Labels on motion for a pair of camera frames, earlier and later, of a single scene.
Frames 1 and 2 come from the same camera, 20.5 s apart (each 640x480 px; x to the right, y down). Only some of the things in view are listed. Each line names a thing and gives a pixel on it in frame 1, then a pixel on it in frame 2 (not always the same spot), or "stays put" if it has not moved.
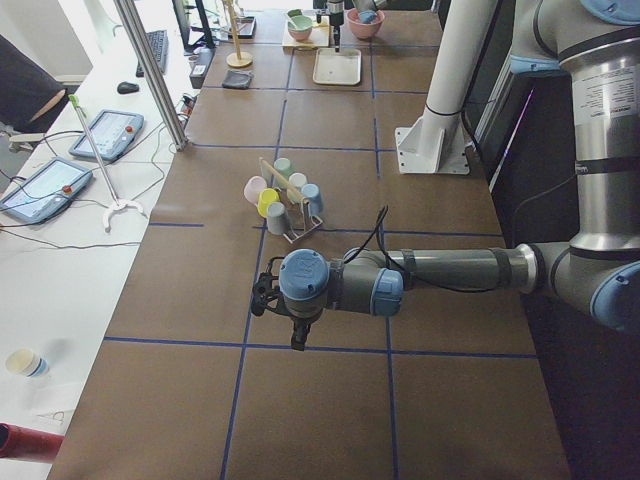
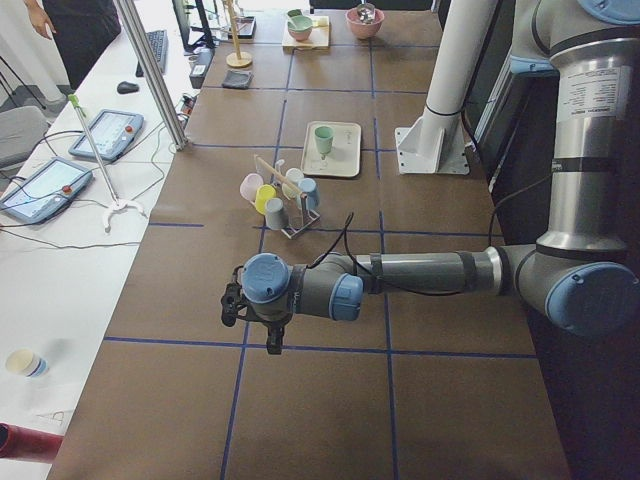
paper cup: [27, 362] stays put
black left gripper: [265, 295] to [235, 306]
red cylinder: [18, 442] stays put
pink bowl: [302, 36] stays put
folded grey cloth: [237, 79] stays put
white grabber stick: [118, 205] stays put
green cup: [284, 167] to [324, 136]
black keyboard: [159, 43] stays put
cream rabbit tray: [331, 67] to [344, 155]
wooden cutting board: [319, 37] stays put
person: [31, 97] to [85, 28]
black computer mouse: [127, 87] stays put
